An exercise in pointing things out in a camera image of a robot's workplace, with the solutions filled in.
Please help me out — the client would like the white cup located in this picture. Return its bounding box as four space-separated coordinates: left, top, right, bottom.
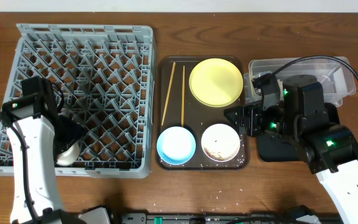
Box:
57 142 81 166

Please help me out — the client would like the pink bowl with rice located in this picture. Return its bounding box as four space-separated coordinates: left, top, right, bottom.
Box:
201 124 241 162

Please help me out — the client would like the wooden chopstick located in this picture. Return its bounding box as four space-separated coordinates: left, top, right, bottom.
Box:
181 65 186 127
161 62 176 126

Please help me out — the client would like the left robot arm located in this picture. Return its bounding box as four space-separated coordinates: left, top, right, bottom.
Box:
0 77 111 223

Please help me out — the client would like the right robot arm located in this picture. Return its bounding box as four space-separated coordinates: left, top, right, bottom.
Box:
224 75 358 223

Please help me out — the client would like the black waste bin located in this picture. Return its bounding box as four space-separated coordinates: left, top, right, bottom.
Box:
255 101 340 164

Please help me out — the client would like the clear plastic waste bin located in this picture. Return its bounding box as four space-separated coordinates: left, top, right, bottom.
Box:
244 58 356 107

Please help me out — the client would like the yellow round plate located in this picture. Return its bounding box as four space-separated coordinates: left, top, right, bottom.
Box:
189 58 244 108

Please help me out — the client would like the dark brown serving tray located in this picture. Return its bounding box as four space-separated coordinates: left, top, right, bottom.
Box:
156 56 250 170

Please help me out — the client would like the blue bowl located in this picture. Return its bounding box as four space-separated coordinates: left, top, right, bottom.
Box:
157 126 196 165

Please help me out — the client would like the grey plastic dish rack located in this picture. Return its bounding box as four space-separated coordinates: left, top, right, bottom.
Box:
4 24 157 179

